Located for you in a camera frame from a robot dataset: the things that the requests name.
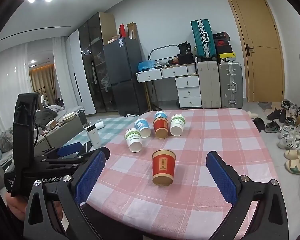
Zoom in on beige slippers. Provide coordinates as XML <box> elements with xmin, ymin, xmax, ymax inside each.
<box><xmin>284</xmin><ymin>150</ymin><xmax>300</xmax><ymax>176</ymax></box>

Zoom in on green white cup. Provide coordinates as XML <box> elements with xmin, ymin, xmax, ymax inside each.
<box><xmin>170</xmin><ymin>114</ymin><xmax>186</xmax><ymax>137</ymax></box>
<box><xmin>125</xmin><ymin>128</ymin><xmax>143</xmax><ymax>153</ymax></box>

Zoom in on dark glass cabinet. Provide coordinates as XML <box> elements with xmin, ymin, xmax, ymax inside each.
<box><xmin>78</xmin><ymin>12</ymin><xmax>117</xmax><ymax>113</ymax></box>

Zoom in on silver suitcase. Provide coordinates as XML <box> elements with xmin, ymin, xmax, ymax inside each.
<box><xmin>218</xmin><ymin>61</ymin><xmax>243</xmax><ymax>109</ymax></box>

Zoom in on green white cup left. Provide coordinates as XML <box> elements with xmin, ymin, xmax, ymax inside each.
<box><xmin>125</xmin><ymin>128</ymin><xmax>143</xmax><ymax>153</ymax></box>

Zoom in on teal checked cloth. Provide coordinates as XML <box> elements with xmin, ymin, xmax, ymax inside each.
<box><xmin>64</xmin><ymin>116</ymin><xmax>138</xmax><ymax>151</ymax></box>

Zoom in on teal suitcase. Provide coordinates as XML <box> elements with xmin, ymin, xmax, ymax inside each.
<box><xmin>191</xmin><ymin>19</ymin><xmax>217</xmax><ymax>61</ymax></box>

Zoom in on white desk with drawers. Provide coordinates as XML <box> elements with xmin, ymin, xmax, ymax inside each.
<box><xmin>136</xmin><ymin>63</ymin><xmax>202</xmax><ymax>108</ymax></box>

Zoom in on beige suitcase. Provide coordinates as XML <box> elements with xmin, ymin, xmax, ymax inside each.
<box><xmin>197</xmin><ymin>61</ymin><xmax>221</xmax><ymax>108</ymax></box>

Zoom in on blue plastic bag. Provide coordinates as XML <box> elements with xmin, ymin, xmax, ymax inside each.
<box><xmin>138</xmin><ymin>60</ymin><xmax>155</xmax><ymax>72</ymax></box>

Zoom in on red paper cup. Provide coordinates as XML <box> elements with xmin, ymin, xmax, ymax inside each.
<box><xmin>152</xmin><ymin>150</ymin><xmax>176</xmax><ymax>186</ymax></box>
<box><xmin>153</xmin><ymin>117</ymin><xmax>168</xmax><ymax>139</ymax></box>

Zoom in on blue paper cup rear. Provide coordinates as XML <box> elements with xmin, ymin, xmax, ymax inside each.
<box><xmin>154</xmin><ymin>111</ymin><xmax>167</xmax><ymax>119</ymax></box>

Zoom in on blue paper cup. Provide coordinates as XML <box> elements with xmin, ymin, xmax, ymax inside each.
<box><xmin>154</xmin><ymin>111</ymin><xmax>167</xmax><ymax>119</ymax></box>
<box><xmin>134</xmin><ymin>118</ymin><xmax>151</xmax><ymax>138</ymax></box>

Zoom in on pink checked tablecloth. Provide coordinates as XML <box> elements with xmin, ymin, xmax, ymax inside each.
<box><xmin>87</xmin><ymin>109</ymin><xmax>277</xmax><ymax>239</ymax></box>

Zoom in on blue paper cup left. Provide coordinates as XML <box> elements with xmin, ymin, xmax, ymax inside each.
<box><xmin>134</xmin><ymin>118</ymin><xmax>151</xmax><ymax>138</ymax></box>

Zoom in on grey sofa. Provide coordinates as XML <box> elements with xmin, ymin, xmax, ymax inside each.
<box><xmin>0</xmin><ymin>105</ymin><xmax>87</xmax><ymax>180</ymax></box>

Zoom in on white sneakers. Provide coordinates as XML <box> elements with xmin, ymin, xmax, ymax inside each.
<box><xmin>277</xmin><ymin>124</ymin><xmax>300</xmax><ymax>150</ymax></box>

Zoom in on stacked shoe boxes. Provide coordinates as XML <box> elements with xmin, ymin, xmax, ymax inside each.
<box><xmin>212</xmin><ymin>32</ymin><xmax>236</xmax><ymax>63</ymax></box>

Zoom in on wooden door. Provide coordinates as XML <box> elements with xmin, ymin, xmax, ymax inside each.
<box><xmin>228</xmin><ymin>0</ymin><xmax>285</xmax><ymax>102</ymax></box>

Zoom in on black refrigerator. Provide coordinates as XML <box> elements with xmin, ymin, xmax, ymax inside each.
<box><xmin>103</xmin><ymin>37</ymin><xmax>148</xmax><ymax>116</ymax></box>

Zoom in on green white cup right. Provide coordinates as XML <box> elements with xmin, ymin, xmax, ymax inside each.
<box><xmin>170</xmin><ymin>114</ymin><xmax>186</xmax><ymax>137</ymax></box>

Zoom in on white power bank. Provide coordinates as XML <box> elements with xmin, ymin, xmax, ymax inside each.
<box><xmin>85</xmin><ymin>124</ymin><xmax>101</xmax><ymax>148</ymax></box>

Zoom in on person's left hand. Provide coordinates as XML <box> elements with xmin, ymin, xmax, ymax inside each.
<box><xmin>5</xmin><ymin>192</ymin><xmax>27</xmax><ymax>221</ymax></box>

